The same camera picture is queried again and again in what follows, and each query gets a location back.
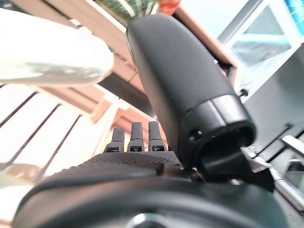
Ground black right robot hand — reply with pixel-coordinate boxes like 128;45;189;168
11;13;294;228

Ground orange striped pumpkin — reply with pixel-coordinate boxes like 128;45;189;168
158;0;182;15

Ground tall green striped pumpkin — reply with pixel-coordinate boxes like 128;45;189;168
94;0;160;23

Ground wooden pumpkin crate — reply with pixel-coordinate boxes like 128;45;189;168
10;0;238;69

